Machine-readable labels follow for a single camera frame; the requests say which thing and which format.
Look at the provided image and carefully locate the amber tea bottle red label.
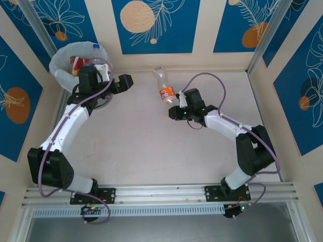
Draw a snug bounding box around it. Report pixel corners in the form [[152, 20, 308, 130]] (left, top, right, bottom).
[[69, 55, 85, 77]]

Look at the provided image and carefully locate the blue label cola bottle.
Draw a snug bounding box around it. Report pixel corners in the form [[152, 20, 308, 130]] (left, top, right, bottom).
[[91, 43, 106, 64]]

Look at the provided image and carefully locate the orange label clear bottle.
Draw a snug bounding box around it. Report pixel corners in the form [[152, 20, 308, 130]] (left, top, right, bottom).
[[152, 66, 180, 105]]

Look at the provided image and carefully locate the white plastic waste bin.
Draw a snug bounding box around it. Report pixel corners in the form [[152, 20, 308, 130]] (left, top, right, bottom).
[[49, 41, 112, 90]]

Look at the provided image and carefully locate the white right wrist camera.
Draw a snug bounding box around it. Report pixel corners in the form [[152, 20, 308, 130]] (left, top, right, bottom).
[[176, 91, 187, 108]]

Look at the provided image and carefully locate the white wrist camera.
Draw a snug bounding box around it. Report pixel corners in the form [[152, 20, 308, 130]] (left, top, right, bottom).
[[176, 91, 187, 108], [93, 63, 112, 82]]

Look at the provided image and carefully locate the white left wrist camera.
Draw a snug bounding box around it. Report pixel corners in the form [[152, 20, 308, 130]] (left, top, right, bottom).
[[93, 63, 112, 82]]

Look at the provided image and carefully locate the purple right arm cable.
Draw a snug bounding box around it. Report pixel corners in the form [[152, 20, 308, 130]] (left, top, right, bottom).
[[179, 72, 281, 220]]

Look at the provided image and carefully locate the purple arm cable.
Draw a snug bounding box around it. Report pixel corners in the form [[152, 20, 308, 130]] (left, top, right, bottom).
[[37, 56, 114, 224], [179, 72, 281, 220]]

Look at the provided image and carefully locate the aluminium frame post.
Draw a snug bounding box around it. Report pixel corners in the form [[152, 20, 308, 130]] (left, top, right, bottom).
[[19, 0, 58, 55], [246, 0, 290, 74]]

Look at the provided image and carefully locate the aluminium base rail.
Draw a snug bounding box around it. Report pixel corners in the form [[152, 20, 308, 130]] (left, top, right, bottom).
[[21, 181, 297, 210]]

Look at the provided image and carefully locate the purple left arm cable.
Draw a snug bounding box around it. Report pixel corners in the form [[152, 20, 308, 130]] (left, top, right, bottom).
[[37, 56, 114, 224]]

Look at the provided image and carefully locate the grey slotted cable duct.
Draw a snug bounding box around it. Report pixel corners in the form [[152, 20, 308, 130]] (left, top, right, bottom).
[[32, 204, 227, 218]]

